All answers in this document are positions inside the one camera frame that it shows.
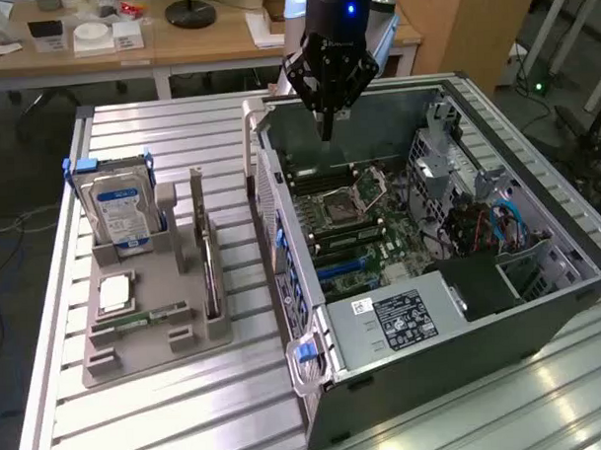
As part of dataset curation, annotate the silver CPU chip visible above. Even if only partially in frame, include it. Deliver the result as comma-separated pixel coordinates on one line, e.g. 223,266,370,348
96,274,138,315

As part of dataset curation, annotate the blue case latch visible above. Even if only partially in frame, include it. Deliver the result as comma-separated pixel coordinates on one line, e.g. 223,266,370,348
294,343,318,367

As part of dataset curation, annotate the white table frame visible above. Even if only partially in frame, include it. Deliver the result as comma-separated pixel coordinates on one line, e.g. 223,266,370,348
517,0,601,115

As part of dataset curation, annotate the plain white box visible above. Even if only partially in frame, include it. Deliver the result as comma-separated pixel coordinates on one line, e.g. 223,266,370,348
111,20,145,52

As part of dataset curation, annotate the black floor stand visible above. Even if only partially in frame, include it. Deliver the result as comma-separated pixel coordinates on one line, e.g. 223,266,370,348
552,103,601,202

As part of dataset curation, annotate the black office chair base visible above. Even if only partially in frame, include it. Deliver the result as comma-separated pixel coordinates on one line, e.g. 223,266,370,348
8,86,82,143

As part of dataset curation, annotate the red wire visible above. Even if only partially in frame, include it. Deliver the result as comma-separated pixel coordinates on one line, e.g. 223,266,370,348
472,205,510,253

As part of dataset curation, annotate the silver chipset heatsink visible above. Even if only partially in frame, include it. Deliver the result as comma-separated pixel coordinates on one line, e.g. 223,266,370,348
381,263,409,283

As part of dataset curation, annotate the metal socket cover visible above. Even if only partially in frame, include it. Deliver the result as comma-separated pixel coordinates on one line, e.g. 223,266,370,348
349,163,396,214

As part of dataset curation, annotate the red small package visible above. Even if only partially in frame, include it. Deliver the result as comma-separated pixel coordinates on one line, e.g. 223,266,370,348
118,0,144,21

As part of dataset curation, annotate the blue wire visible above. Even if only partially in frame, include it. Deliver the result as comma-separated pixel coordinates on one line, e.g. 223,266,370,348
488,196,531,252

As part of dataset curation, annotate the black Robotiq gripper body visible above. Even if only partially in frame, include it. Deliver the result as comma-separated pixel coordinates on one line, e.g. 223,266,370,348
299,0,377,107

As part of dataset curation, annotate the white box with black top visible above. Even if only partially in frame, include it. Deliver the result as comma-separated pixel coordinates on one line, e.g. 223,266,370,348
26,19,71,55

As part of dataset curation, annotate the white paper stack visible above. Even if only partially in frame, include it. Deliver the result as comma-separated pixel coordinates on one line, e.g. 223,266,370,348
245,10,288,51

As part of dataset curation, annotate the green motherboard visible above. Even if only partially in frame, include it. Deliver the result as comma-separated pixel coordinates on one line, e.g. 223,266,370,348
281,150,435,307

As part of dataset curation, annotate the white floor cable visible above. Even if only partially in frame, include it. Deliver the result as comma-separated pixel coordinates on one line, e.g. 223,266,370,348
0,203,61,235

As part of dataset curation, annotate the hard disk in blue caddy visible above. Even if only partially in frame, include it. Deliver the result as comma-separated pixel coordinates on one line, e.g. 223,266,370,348
60,149,160,259

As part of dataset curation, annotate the grey parts rack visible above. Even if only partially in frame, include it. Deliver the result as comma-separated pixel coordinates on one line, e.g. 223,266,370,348
75,180,236,390

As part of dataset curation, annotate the CPU socket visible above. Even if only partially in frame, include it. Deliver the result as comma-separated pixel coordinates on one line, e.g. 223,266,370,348
318,187,367,230

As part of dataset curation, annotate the open black PC case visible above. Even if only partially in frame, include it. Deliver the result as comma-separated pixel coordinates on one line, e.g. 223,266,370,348
239,68,601,450

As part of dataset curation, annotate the black round lamp base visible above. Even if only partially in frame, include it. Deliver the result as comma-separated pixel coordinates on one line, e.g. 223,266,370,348
163,0,219,32

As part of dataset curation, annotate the metal disk bay cage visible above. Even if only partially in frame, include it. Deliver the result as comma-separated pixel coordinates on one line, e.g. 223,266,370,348
404,100,485,218

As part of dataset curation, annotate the graphics card with fan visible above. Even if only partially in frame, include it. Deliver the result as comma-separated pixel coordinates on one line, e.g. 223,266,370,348
188,166,227,322

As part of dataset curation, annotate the wooden cabinet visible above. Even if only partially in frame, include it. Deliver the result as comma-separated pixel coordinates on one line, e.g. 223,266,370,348
386,0,547,98

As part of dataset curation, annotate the RAM stick in slot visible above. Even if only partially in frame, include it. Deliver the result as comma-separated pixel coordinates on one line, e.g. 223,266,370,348
312,225,385,252

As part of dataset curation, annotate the green RAM stick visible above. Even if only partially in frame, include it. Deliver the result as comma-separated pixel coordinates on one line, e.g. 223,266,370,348
95,300,192,333

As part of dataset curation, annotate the blue expansion slot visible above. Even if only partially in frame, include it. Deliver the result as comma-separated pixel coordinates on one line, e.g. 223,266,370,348
315,260,366,281

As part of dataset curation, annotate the wooden desk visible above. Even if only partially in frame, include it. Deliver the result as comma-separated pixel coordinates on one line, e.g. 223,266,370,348
0,0,426,107

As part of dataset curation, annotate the grey power supply unit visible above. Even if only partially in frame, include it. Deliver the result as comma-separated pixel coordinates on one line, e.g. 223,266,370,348
323,269,474,373

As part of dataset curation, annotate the white box with round insert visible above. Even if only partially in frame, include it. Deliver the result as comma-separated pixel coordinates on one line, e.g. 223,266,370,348
71,21,117,59

